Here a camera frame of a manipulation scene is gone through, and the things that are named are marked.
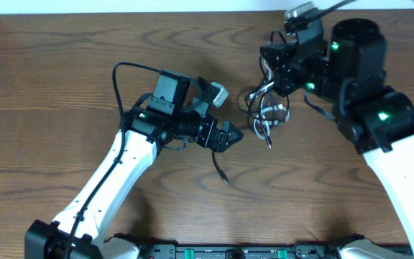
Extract white usb cable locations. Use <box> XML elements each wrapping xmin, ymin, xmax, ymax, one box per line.
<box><xmin>248</xmin><ymin>57</ymin><xmax>290</xmax><ymax>140</ymax></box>

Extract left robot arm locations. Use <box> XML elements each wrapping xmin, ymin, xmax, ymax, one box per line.
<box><xmin>24</xmin><ymin>70</ymin><xmax>243</xmax><ymax>258</ymax></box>

